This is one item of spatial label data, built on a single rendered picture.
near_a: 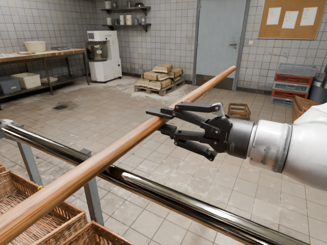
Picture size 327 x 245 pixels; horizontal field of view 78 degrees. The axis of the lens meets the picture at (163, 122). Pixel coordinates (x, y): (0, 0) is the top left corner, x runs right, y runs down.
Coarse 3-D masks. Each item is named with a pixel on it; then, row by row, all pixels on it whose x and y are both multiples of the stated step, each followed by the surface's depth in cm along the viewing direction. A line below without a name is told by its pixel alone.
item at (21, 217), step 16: (192, 96) 61; (144, 128) 41; (112, 144) 35; (128, 144) 37; (96, 160) 31; (112, 160) 34; (64, 176) 28; (80, 176) 29; (48, 192) 25; (64, 192) 26; (16, 208) 23; (32, 208) 23; (48, 208) 25; (0, 224) 21; (16, 224) 22; (32, 224) 23; (0, 240) 21
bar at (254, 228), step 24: (0, 120) 53; (24, 144) 104; (48, 144) 42; (120, 168) 35; (96, 192) 88; (144, 192) 31; (168, 192) 30; (96, 216) 92; (192, 216) 28; (216, 216) 26; (240, 216) 26; (240, 240) 25; (264, 240) 24; (288, 240) 23
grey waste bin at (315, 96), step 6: (318, 78) 368; (312, 84) 378; (318, 84) 364; (312, 90) 378; (318, 90) 367; (324, 90) 361; (312, 96) 378; (318, 96) 369; (324, 96) 364; (318, 102) 372; (324, 102) 368
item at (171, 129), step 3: (165, 123) 50; (162, 126) 48; (165, 126) 48; (168, 126) 48; (171, 126) 48; (174, 126) 48; (159, 129) 48; (162, 129) 47; (165, 129) 47; (168, 129) 47; (171, 129) 47; (174, 129) 47; (165, 132) 47; (168, 132) 47; (171, 132) 46
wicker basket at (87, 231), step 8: (88, 224) 74; (96, 224) 75; (80, 232) 71; (88, 232) 75; (96, 232) 77; (104, 232) 73; (112, 232) 72; (72, 240) 68; (80, 240) 72; (88, 240) 76; (96, 240) 80; (104, 240) 77; (112, 240) 74; (120, 240) 71; (128, 240) 70
